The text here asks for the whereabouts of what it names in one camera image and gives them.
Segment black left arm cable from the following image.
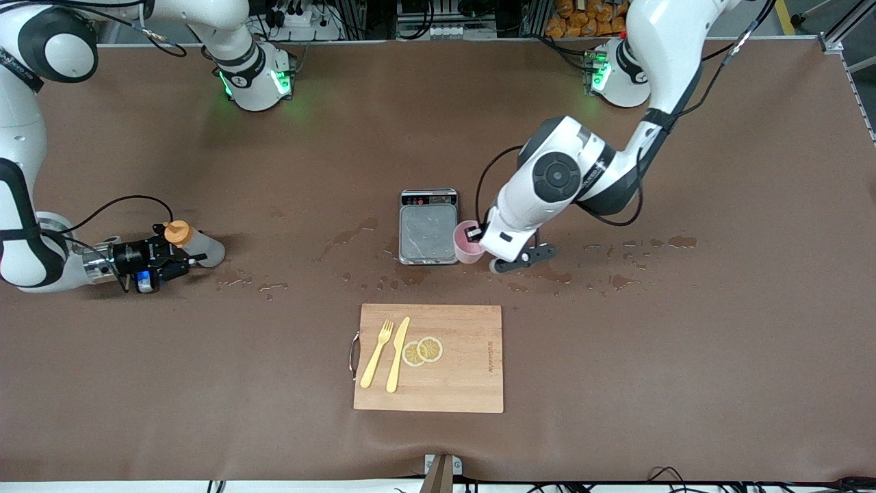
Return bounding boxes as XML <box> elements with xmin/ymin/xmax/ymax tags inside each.
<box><xmin>476</xmin><ymin>0</ymin><xmax>777</xmax><ymax>228</ymax></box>

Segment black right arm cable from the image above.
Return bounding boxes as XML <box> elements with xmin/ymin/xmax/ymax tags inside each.
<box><xmin>65</xmin><ymin>195</ymin><xmax>175</xmax><ymax>237</ymax></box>

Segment white power strip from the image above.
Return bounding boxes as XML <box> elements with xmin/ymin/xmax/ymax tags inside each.
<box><xmin>263</xmin><ymin>0</ymin><xmax>343</xmax><ymax>42</ymax></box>

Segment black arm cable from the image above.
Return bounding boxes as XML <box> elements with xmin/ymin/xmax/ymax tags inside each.
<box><xmin>476</xmin><ymin>0</ymin><xmax>777</xmax><ymax>228</ymax></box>
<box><xmin>65</xmin><ymin>195</ymin><xmax>175</xmax><ymax>237</ymax></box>

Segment orange snack packets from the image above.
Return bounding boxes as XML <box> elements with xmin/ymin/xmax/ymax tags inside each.
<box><xmin>545</xmin><ymin>0</ymin><xmax>630</xmax><ymax>38</ymax></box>

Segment yellow plastic fork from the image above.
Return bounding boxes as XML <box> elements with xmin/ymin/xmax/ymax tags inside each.
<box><xmin>360</xmin><ymin>319</ymin><xmax>395</xmax><ymax>390</ymax></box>

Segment metal table edge bracket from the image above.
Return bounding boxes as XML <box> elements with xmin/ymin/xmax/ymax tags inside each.
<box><xmin>419</xmin><ymin>453</ymin><xmax>463</xmax><ymax>493</ymax></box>

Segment wooden cutting board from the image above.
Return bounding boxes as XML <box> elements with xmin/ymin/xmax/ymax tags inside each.
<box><xmin>349</xmin><ymin>304</ymin><xmax>505</xmax><ymax>414</ymax></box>

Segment silver digital kitchen scale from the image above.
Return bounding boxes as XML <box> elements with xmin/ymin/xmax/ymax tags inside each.
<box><xmin>398</xmin><ymin>189</ymin><xmax>461</xmax><ymax>266</ymax></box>

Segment squeeze bottle with orange cap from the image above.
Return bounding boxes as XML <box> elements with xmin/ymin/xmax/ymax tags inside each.
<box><xmin>163</xmin><ymin>219</ymin><xmax>226</xmax><ymax>269</ymax></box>

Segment aluminium frame rail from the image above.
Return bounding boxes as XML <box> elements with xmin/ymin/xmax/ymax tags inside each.
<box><xmin>818</xmin><ymin>0</ymin><xmax>876</xmax><ymax>144</ymax></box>

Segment pink plastic cup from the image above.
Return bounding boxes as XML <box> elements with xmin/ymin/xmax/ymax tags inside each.
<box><xmin>453</xmin><ymin>220</ymin><xmax>488</xmax><ymax>265</ymax></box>

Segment yellow plastic knife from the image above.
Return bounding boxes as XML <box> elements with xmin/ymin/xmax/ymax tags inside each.
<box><xmin>385</xmin><ymin>316</ymin><xmax>411</xmax><ymax>394</ymax></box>

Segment white connector block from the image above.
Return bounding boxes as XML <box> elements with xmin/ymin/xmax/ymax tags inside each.
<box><xmin>428</xmin><ymin>24</ymin><xmax>498</xmax><ymax>40</ymax></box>

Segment brown table mat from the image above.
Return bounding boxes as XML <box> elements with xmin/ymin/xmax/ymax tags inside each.
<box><xmin>0</xmin><ymin>38</ymin><xmax>876</xmax><ymax>483</ymax></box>

